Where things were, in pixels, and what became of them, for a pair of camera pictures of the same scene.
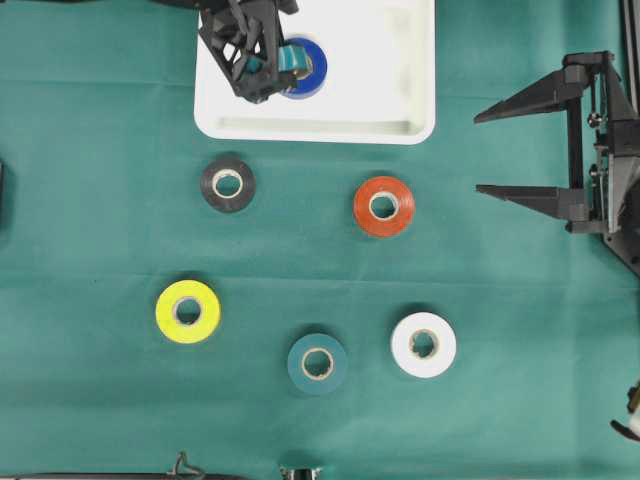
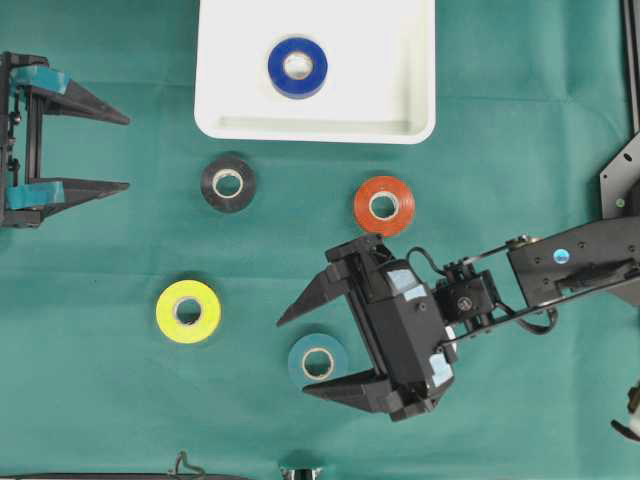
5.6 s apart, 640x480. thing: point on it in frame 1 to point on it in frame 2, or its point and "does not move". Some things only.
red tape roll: x=389 y=187 does not move
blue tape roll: x=319 y=62 does not move
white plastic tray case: x=380 y=85 does not move
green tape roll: x=296 y=368 does not move
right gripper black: x=602 y=132 to x=401 y=319
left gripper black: x=244 y=37 to x=22 y=136
